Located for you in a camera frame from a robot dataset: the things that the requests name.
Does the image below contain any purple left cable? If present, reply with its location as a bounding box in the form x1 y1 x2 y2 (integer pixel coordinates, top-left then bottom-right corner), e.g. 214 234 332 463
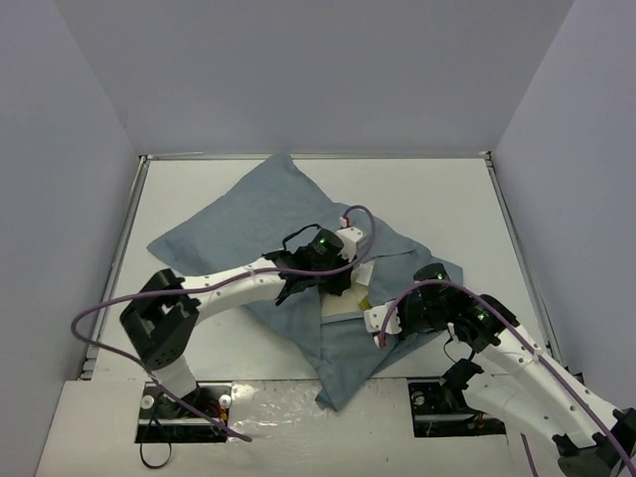
72 205 378 443

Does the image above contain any cream pillow with yellow edge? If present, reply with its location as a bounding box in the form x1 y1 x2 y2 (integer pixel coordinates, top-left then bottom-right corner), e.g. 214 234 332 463
321 259 376 320

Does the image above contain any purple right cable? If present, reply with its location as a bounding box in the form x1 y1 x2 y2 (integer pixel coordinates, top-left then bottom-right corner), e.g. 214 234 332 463
380 278 636 477

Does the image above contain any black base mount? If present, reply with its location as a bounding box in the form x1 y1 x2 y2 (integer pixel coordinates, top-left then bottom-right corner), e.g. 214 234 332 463
407 379 506 438
135 382 232 444

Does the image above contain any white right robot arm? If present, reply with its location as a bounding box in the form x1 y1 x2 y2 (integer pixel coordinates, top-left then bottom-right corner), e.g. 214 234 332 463
377 263 635 476

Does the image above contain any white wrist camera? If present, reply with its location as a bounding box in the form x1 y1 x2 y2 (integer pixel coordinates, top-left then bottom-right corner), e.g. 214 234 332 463
363 300 402 348
335 227 369 262

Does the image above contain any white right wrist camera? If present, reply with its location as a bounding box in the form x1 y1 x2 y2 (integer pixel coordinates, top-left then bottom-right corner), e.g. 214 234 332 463
363 300 402 348

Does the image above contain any purple cable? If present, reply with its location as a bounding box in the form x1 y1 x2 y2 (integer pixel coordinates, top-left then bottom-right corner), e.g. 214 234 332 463
72 205 378 443
380 278 636 477

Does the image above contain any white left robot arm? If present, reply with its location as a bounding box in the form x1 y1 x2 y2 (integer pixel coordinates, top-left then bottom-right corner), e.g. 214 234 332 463
119 227 365 415

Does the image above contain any blue striped pillowcase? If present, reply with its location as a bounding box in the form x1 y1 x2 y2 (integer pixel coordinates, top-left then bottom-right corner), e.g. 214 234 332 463
147 155 439 411

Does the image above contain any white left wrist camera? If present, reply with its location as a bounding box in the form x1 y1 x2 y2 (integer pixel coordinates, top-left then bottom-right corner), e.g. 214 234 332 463
335 227 369 262

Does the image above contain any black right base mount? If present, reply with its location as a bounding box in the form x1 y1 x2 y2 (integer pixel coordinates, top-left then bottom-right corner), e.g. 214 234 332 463
407 379 506 438

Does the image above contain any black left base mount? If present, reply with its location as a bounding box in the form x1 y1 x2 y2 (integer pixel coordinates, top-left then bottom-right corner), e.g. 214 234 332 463
135 382 232 444

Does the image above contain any thin black cable loop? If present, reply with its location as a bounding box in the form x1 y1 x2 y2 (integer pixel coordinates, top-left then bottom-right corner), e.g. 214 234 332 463
138 439 174 471

